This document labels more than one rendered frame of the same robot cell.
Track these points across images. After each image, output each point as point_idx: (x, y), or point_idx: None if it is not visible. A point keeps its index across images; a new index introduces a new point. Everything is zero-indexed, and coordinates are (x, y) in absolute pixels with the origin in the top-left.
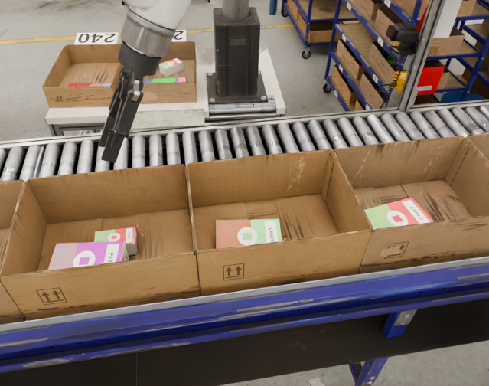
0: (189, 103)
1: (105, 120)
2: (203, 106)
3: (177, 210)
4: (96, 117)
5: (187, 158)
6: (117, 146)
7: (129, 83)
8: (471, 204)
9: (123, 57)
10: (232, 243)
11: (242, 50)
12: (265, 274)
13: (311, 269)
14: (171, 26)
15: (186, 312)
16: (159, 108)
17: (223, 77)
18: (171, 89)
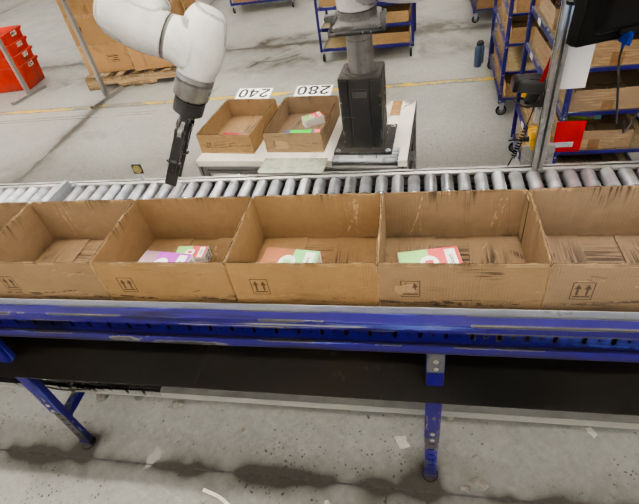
0: (317, 153)
1: (242, 165)
2: (328, 156)
3: None
4: (234, 162)
5: None
6: (173, 173)
7: (178, 124)
8: (529, 261)
9: (174, 104)
10: None
11: (364, 102)
12: (289, 294)
13: (330, 295)
14: (204, 80)
15: (219, 314)
16: (289, 156)
17: (348, 129)
18: (300, 139)
